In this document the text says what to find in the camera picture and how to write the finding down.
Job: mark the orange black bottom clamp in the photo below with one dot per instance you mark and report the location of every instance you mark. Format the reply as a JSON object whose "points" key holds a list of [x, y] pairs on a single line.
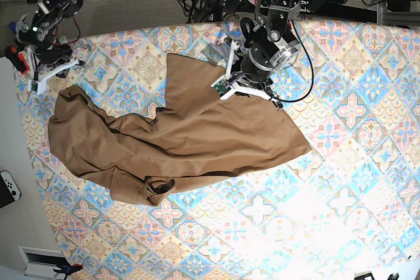
{"points": [[67, 269]]}

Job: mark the patterned tile tablecloth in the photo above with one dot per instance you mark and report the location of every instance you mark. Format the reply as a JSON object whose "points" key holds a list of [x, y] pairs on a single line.
{"points": [[349, 205]]}

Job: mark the white box with window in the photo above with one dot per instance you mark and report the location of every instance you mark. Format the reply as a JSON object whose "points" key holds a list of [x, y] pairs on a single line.
{"points": [[40, 263]]}

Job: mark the game console controller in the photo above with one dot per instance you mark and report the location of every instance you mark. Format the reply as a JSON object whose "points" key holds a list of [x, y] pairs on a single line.
{"points": [[9, 191]]}

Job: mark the brown t-shirt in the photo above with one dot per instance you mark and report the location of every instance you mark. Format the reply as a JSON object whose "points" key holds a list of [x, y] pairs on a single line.
{"points": [[195, 139]]}

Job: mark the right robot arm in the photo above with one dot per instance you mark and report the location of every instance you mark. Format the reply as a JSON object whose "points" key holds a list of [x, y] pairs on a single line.
{"points": [[41, 28]]}

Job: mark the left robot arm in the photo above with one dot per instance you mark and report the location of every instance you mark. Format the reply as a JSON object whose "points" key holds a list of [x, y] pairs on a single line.
{"points": [[269, 47]]}

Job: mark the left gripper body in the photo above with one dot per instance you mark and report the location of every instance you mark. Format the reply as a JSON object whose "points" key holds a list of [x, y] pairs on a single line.
{"points": [[249, 71]]}

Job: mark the red black clamp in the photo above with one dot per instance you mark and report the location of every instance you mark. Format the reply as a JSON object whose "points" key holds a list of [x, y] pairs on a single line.
{"points": [[16, 57]]}

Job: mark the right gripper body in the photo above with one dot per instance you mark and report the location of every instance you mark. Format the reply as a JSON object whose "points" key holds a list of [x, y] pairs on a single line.
{"points": [[47, 63]]}

